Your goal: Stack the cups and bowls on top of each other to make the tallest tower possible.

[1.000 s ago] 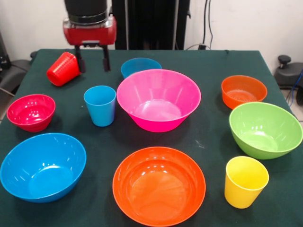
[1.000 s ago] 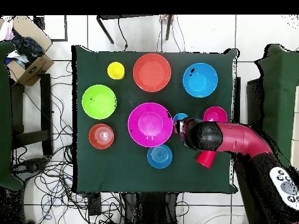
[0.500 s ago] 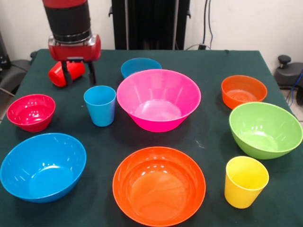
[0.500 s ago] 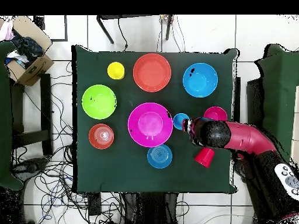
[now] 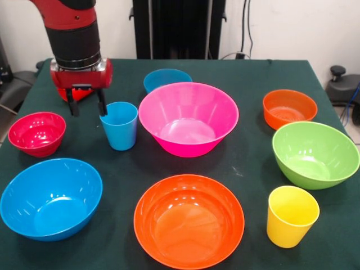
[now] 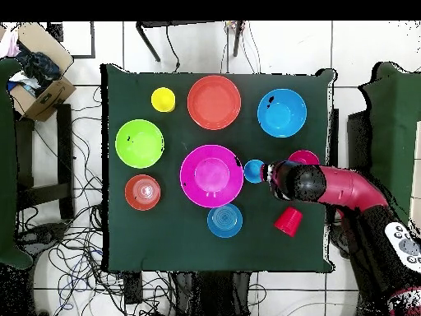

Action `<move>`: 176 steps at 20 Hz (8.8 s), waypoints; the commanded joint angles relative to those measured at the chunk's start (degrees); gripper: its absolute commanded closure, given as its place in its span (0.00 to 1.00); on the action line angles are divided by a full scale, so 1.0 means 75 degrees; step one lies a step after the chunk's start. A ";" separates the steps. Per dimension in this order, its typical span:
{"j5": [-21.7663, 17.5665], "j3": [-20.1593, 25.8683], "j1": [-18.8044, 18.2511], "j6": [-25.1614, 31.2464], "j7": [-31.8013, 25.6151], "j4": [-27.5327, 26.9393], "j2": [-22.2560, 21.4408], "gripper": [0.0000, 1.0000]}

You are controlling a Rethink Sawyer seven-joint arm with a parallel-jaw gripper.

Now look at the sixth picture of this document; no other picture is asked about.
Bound blue cup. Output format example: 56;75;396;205
243;159;266;184

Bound red cup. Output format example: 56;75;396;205
273;206;304;238

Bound large pink bowl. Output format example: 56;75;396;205
179;143;245;209

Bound large blue bowl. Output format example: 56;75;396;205
257;87;308;138

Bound small crimson bowl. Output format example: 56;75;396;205
288;149;321;166

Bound small blue bowl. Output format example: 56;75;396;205
206;202;244;239

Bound large orange bowl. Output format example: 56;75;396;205
187;74;243;131

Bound black box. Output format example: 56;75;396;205
347;109;372;179

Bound small orange bowl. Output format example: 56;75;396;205
123;174;162;211

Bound yellow cup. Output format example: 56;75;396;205
150;86;177;114

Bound green bowl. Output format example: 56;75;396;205
114;118;165;170

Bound green cloth covered table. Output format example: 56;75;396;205
0;57;34;269
356;61;421;225

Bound dark green tablecloth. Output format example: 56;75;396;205
99;63;337;274

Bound beige board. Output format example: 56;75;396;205
408;120;421;231

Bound black power strip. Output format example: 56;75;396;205
123;271;144;305

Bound black bench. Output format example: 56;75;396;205
14;103;76;221

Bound cardboard box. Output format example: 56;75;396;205
7;21;77;123

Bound dark clothes bundle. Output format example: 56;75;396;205
14;40;62;97

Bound tangle of floor cables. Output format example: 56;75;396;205
14;85;175;316

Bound black metal table frame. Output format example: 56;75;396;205
135;20;246;63

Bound black pedestal leg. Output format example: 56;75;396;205
17;221;68;254

